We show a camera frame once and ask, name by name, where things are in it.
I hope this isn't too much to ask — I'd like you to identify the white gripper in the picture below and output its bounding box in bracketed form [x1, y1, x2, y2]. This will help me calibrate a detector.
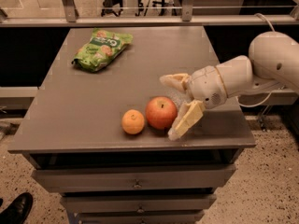
[160, 66, 227, 141]

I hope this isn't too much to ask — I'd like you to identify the red apple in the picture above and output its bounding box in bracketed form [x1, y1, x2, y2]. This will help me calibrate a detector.
[146, 96, 178, 130]

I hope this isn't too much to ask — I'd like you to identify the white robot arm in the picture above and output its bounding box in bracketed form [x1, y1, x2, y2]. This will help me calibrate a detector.
[160, 31, 299, 140]

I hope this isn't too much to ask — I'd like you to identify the orange fruit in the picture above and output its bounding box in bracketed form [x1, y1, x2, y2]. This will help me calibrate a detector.
[121, 109, 145, 134]

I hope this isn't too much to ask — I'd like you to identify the green snack bag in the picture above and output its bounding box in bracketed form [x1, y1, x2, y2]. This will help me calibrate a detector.
[72, 28, 133, 73]

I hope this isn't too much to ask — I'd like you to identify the grey drawer cabinet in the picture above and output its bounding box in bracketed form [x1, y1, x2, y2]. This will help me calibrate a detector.
[10, 27, 254, 224]

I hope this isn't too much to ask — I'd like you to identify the bottom grey drawer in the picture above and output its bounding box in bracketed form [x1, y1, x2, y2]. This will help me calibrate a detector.
[79, 211, 204, 224]

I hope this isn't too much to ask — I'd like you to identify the grey drawer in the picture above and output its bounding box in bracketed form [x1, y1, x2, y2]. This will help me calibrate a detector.
[32, 164, 235, 193]
[79, 211, 204, 224]
[61, 194, 216, 214]

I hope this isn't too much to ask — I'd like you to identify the middle grey drawer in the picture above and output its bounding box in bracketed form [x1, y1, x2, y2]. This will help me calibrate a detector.
[61, 194, 216, 214]

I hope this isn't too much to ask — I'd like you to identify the top grey drawer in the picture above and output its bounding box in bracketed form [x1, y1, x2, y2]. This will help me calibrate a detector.
[32, 164, 235, 193]

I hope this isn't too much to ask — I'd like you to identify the black leather shoe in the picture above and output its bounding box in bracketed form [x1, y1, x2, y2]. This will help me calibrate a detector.
[0, 192, 33, 224]

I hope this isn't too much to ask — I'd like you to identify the white cable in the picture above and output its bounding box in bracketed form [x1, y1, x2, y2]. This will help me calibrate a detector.
[236, 12, 283, 108]

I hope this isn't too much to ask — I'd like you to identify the metal railing frame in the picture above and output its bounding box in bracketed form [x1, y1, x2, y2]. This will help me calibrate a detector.
[0, 0, 299, 27]

